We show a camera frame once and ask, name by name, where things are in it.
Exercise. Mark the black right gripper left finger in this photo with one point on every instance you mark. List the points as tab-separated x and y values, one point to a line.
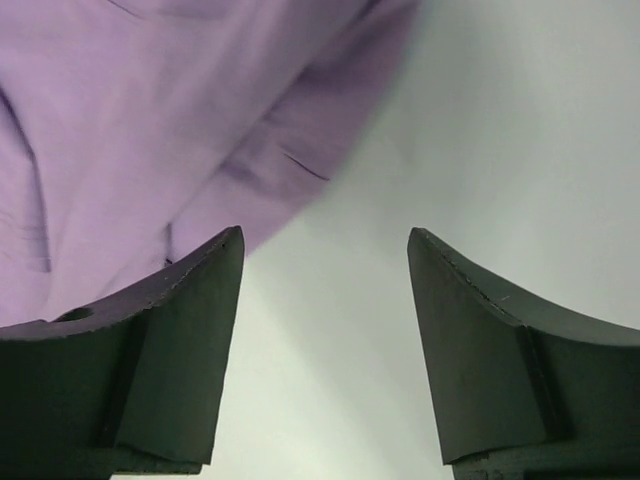
130	384

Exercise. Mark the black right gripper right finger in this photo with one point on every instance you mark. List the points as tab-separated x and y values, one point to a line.
521	388

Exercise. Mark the lilac t-shirt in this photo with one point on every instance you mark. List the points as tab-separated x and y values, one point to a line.
134	131

